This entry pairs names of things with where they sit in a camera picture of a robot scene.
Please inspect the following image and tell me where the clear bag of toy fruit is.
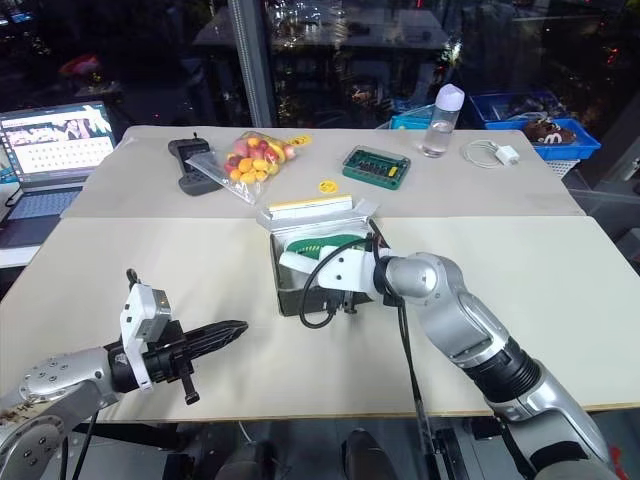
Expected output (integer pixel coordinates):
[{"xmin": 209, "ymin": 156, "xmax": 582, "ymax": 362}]
[{"xmin": 186, "ymin": 130, "xmax": 301, "ymax": 205}]

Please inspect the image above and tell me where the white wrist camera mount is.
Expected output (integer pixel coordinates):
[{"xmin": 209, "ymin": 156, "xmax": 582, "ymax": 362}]
[
  {"xmin": 119, "ymin": 282, "xmax": 172, "ymax": 392},
  {"xmin": 309, "ymin": 246, "xmax": 380, "ymax": 295}
]

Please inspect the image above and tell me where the small blue plastic bin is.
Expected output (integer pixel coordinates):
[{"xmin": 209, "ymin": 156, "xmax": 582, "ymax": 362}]
[{"xmin": 389, "ymin": 103, "xmax": 442, "ymax": 132}]

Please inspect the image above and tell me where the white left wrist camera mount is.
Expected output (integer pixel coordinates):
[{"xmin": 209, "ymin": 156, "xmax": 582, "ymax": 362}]
[{"xmin": 119, "ymin": 282, "xmax": 172, "ymax": 392}]

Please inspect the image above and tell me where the grey window frame pillar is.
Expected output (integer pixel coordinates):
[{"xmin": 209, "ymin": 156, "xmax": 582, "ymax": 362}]
[{"xmin": 226, "ymin": 0, "xmax": 277, "ymax": 127}]

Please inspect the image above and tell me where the green screwdriver bit case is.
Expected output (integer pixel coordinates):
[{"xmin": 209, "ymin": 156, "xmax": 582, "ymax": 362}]
[{"xmin": 341, "ymin": 144, "xmax": 413, "ymax": 192}]

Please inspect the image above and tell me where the black handheld controller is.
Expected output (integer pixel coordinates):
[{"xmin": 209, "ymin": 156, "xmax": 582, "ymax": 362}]
[{"xmin": 167, "ymin": 132, "xmax": 227, "ymax": 198}]

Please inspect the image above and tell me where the brown plush toy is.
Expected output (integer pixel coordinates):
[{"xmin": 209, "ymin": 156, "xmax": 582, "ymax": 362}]
[{"xmin": 523, "ymin": 117, "xmax": 578, "ymax": 147}]

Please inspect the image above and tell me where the large blue plastic bin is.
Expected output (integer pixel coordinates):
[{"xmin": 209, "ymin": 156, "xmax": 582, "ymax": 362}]
[{"xmin": 468, "ymin": 91, "xmax": 603, "ymax": 162}]

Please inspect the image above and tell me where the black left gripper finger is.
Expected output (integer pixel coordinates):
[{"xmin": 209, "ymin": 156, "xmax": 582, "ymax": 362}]
[
  {"xmin": 185, "ymin": 319, "xmax": 250, "ymax": 347},
  {"xmin": 188, "ymin": 328, "xmax": 249, "ymax": 359}
]

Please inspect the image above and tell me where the white plastic crate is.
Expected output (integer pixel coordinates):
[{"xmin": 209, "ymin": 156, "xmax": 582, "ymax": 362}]
[{"xmin": 541, "ymin": 158, "xmax": 584, "ymax": 177}]

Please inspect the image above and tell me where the white shoe with green sole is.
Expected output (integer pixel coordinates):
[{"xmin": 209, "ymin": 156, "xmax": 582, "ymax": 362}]
[{"xmin": 278, "ymin": 233, "xmax": 374, "ymax": 276}]

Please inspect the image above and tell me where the dark green shoebox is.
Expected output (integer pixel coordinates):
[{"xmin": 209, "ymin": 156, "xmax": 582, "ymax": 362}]
[{"xmin": 256, "ymin": 196, "xmax": 393, "ymax": 320}]

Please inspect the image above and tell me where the white charger with cable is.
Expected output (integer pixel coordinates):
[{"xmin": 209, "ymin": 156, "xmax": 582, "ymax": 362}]
[{"xmin": 459, "ymin": 139, "xmax": 522, "ymax": 169}]

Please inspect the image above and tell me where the clear water bottle white cap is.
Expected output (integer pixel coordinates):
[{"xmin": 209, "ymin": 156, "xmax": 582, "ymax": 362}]
[{"xmin": 421, "ymin": 83, "xmax": 466, "ymax": 159}]

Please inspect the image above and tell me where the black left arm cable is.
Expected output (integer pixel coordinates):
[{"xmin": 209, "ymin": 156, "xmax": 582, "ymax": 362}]
[{"xmin": 59, "ymin": 407, "xmax": 99, "ymax": 480}]

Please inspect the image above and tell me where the open laptop computer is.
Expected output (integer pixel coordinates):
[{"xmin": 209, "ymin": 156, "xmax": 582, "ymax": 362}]
[{"xmin": 0, "ymin": 101, "xmax": 119, "ymax": 222}]

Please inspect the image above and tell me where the black hanging right arm cable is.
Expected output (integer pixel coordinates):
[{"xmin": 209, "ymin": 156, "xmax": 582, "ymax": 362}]
[{"xmin": 380, "ymin": 257, "xmax": 432, "ymax": 480}]

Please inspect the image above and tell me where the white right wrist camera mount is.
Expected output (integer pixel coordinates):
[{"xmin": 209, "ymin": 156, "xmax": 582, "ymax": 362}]
[{"xmin": 309, "ymin": 246, "xmax": 380, "ymax": 295}]

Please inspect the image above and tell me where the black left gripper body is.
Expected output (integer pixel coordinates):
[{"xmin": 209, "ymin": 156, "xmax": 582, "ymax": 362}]
[{"xmin": 142, "ymin": 319, "xmax": 202, "ymax": 407}]

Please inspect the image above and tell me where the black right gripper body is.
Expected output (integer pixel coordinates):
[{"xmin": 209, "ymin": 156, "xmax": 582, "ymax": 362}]
[{"xmin": 324, "ymin": 288, "xmax": 374, "ymax": 316}]

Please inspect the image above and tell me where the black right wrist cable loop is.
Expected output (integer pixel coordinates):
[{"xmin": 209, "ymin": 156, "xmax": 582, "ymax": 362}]
[{"xmin": 298, "ymin": 234, "xmax": 384, "ymax": 331}]

